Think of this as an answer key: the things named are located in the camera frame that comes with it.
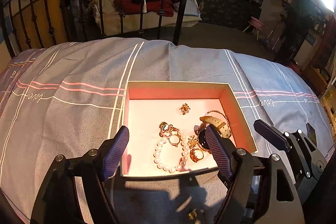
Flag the gold strap wrist watch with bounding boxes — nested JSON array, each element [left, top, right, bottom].
[[196, 115, 232, 151]]

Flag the white pearl bracelet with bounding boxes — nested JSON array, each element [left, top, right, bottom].
[[152, 130, 190, 174]]

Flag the gold flower brooch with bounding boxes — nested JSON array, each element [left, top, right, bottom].
[[179, 103, 190, 115]]

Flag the gold rings cluster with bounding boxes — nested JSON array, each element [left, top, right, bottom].
[[159, 122, 182, 147]]

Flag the thin silver bangle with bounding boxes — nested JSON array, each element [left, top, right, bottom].
[[206, 110, 231, 132]]

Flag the open grey pink-lined box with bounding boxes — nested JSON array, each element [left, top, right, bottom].
[[121, 81, 257, 179]]

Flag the grey plaid bed sheet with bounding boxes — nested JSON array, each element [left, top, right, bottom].
[[1, 38, 334, 223]]

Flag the pink small stool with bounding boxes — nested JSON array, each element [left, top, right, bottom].
[[243, 16, 264, 41]]

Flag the dark green covered counter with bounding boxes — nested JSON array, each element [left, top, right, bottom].
[[197, 0, 261, 30]]

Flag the red cloth on chair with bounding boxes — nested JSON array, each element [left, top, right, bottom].
[[113, 0, 174, 17]]

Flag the white wicker swing chair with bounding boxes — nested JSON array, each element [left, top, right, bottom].
[[88, 0, 203, 36]]

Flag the black iron bed frame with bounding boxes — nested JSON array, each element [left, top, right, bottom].
[[0, 0, 198, 58]]

